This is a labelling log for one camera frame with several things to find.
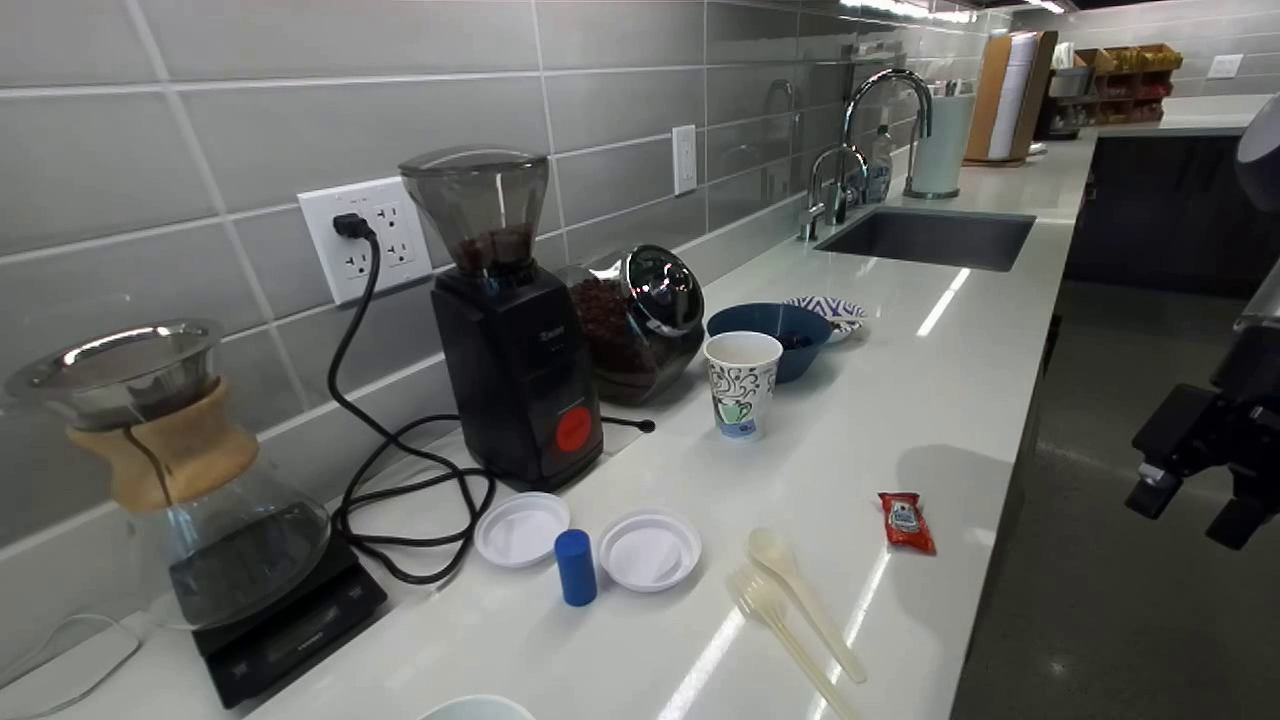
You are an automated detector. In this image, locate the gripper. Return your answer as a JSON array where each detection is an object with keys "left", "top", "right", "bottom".
[{"left": 1124, "top": 328, "right": 1280, "bottom": 552}]

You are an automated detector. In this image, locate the red ketchup sachet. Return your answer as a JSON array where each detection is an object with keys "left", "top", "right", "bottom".
[{"left": 877, "top": 491, "right": 938, "bottom": 557}]

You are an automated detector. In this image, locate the dark cabinet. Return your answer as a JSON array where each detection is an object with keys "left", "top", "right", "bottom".
[{"left": 1064, "top": 134, "right": 1280, "bottom": 298}]

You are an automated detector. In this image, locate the dark sink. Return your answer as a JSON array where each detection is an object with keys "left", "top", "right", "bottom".
[{"left": 814, "top": 206, "right": 1038, "bottom": 274}]

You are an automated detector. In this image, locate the blue and white patterned plate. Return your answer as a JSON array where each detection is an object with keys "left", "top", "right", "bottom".
[{"left": 782, "top": 295, "right": 869, "bottom": 344}]

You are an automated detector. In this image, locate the cream plastic spoon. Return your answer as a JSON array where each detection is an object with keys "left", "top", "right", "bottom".
[{"left": 747, "top": 527, "right": 868, "bottom": 686}]

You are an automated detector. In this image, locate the snack rack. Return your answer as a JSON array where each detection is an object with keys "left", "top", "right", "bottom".
[{"left": 1034, "top": 42, "right": 1185, "bottom": 140}]

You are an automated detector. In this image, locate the cream plastic fork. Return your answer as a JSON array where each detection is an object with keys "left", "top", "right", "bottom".
[{"left": 726, "top": 566, "right": 862, "bottom": 720}]

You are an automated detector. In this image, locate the paper towel roll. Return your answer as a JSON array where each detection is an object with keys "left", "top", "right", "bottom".
[{"left": 904, "top": 92, "right": 977, "bottom": 200}]

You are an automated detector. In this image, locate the wooden paper plate holder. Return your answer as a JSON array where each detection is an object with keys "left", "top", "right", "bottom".
[{"left": 964, "top": 29, "right": 1060, "bottom": 167}]

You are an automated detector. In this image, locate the clear soap bottle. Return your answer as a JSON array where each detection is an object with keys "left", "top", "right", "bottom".
[{"left": 865, "top": 124, "right": 895, "bottom": 205}]

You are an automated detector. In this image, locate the patterned paper cup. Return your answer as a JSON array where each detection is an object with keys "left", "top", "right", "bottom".
[{"left": 702, "top": 330, "right": 785, "bottom": 442}]

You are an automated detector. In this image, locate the blue bowl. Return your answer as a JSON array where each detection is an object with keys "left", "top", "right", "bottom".
[{"left": 705, "top": 302, "right": 835, "bottom": 386}]

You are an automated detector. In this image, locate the small chrome tap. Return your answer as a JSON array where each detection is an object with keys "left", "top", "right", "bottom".
[{"left": 797, "top": 144, "right": 870, "bottom": 242}]

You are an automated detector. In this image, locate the tall chrome tap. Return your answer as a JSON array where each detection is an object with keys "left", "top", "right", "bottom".
[{"left": 840, "top": 67, "right": 935, "bottom": 227}]

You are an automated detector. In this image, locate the white plastic lid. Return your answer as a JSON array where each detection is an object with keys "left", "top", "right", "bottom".
[
  {"left": 473, "top": 490, "right": 572, "bottom": 570},
  {"left": 597, "top": 508, "right": 703, "bottom": 594}
]

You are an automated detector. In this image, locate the glass jar of coffee beans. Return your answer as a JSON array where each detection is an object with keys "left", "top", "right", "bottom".
[{"left": 557, "top": 244, "right": 707, "bottom": 407}]

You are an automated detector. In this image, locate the blue cylinder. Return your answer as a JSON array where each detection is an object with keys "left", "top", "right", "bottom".
[{"left": 554, "top": 528, "right": 599, "bottom": 608}]

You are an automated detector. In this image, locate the black coffee grinder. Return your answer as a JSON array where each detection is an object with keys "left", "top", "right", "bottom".
[{"left": 397, "top": 146, "right": 607, "bottom": 494}]

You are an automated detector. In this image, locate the white bowl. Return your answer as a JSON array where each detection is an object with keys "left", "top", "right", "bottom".
[{"left": 417, "top": 693, "right": 537, "bottom": 720}]

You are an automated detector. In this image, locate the black coffee scale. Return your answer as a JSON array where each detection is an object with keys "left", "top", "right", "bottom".
[{"left": 168, "top": 534, "right": 390, "bottom": 710}]

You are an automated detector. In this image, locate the glass carafe with wooden collar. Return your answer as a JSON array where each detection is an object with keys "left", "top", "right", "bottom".
[{"left": 66, "top": 378, "right": 332, "bottom": 632}]

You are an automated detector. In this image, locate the metal cone filter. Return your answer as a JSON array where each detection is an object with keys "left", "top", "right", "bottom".
[{"left": 4, "top": 319, "right": 224, "bottom": 432}]

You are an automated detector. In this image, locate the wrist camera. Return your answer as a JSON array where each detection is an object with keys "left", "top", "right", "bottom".
[{"left": 1132, "top": 384, "right": 1218, "bottom": 475}]

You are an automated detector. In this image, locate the white narrow wall socket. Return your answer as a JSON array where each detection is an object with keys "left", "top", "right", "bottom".
[{"left": 671, "top": 123, "right": 699, "bottom": 198}]

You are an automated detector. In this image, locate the white four-outlet wall socket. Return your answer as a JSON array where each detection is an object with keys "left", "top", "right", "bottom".
[{"left": 297, "top": 177, "right": 435, "bottom": 307}]

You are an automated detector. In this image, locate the black cable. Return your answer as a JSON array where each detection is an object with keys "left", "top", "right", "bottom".
[{"left": 329, "top": 212, "right": 497, "bottom": 587}]

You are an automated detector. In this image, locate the white cable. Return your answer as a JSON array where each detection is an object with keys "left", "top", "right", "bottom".
[{"left": 0, "top": 612, "right": 143, "bottom": 718}]

